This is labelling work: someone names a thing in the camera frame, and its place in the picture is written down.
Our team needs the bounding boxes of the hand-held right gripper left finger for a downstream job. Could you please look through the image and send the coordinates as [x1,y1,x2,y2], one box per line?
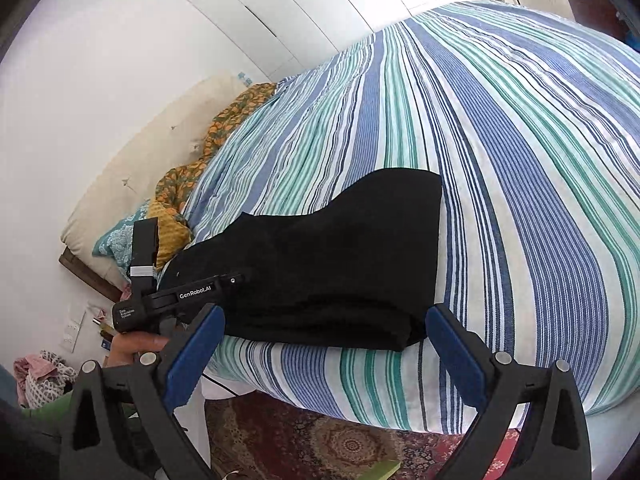
[60,304,226,480]

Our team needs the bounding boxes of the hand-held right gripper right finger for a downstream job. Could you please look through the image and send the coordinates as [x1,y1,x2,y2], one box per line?
[426,305,593,480]

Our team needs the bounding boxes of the black pants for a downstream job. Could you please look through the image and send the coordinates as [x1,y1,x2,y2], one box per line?
[157,167,443,352]

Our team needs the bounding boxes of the person's left hand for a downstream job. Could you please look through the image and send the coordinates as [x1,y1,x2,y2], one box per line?
[109,331,171,368]

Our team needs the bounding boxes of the dark wooden bed base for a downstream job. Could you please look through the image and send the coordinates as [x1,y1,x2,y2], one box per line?
[58,252,123,303]

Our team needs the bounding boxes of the teal patterned pillow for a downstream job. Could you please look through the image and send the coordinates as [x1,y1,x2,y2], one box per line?
[92,199,161,261]

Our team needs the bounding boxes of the mustard yellow dotted cloth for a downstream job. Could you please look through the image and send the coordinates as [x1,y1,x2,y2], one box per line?
[150,200,193,268]

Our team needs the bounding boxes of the pink cloth pile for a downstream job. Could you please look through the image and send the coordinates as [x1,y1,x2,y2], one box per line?
[12,352,78,408]

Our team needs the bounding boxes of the cream padded headboard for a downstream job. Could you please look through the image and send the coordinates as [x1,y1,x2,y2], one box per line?
[61,72,251,281]

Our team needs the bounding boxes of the green flat strip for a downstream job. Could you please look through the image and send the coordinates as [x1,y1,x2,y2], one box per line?
[357,461,401,480]

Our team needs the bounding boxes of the red patterned rug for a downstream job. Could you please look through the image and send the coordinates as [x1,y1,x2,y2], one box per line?
[205,390,521,480]

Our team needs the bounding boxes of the orange floral blanket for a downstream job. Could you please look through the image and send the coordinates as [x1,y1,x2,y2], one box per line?
[154,81,277,211]

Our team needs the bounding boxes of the blue green striped bed sheet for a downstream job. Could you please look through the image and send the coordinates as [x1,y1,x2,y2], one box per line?
[155,0,640,436]

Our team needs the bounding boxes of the white wardrobe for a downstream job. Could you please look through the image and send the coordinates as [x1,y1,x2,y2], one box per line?
[172,0,506,83]

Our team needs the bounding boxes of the dark wooden dresser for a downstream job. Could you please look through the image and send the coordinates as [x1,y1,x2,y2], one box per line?
[559,0,628,43]

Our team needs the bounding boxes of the white wall socket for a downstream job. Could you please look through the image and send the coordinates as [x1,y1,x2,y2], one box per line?
[61,317,83,353]

